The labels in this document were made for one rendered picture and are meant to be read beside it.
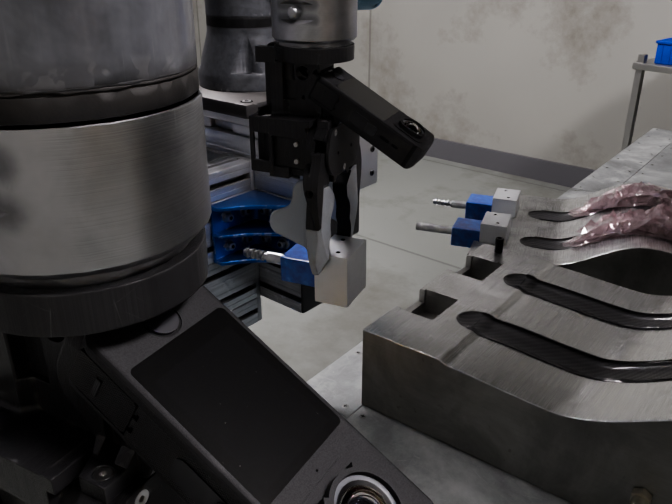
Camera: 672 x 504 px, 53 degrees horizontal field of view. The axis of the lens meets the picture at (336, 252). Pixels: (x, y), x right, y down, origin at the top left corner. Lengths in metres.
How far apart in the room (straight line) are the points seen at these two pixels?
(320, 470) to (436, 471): 0.44
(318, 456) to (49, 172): 0.11
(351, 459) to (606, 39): 3.61
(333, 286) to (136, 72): 0.51
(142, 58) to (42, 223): 0.05
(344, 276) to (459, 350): 0.13
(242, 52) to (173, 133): 0.81
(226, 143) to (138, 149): 0.85
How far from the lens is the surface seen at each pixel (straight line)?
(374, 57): 4.48
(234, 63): 0.99
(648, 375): 0.65
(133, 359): 0.20
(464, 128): 4.18
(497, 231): 0.94
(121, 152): 0.17
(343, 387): 0.73
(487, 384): 0.61
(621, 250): 0.89
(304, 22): 0.59
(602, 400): 0.61
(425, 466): 0.64
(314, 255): 0.63
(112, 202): 0.17
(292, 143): 0.62
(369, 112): 0.59
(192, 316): 0.21
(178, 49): 0.18
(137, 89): 0.17
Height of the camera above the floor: 1.23
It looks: 25 degrees down
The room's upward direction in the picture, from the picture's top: straight up
